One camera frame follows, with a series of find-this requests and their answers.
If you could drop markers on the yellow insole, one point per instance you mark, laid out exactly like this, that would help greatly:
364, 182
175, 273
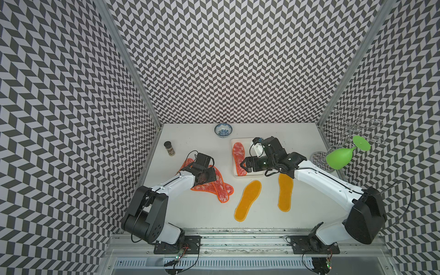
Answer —
285, 192
250, 194

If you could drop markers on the green plastic wine glass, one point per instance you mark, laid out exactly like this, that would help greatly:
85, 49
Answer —
341, 157

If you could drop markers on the small spice jar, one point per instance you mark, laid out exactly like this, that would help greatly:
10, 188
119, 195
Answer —
169, 147

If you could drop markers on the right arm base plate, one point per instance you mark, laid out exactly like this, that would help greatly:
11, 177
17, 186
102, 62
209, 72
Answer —
311, 244

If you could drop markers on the white storage tray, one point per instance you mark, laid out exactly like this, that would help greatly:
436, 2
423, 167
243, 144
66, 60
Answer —
249, 153

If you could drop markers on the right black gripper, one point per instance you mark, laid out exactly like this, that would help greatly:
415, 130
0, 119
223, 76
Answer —
248, 163

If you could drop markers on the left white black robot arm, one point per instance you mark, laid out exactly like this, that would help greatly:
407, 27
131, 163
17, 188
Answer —
146, 213

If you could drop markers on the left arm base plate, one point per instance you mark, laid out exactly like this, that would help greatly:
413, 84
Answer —
190, 244

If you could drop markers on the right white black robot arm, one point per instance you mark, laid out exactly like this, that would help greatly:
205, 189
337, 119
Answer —
365, 209

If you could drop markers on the yellow insole left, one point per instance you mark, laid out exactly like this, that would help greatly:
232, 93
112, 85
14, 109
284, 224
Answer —
250, 194

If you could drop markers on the aluminium front rail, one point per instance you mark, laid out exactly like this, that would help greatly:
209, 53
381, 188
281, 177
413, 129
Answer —
243, 242

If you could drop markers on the blue white porcelain bowl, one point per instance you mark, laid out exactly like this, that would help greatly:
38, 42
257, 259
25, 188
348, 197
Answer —
223, 130

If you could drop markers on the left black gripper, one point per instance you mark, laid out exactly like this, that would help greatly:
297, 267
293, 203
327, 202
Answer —
209, 175

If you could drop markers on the yellow insole right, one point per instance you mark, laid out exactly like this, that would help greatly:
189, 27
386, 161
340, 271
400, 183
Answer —
285, 192

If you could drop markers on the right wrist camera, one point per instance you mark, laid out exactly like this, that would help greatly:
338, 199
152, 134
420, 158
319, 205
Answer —
256, 145

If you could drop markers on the clear wire rack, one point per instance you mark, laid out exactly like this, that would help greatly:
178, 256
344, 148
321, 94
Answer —
346, 128

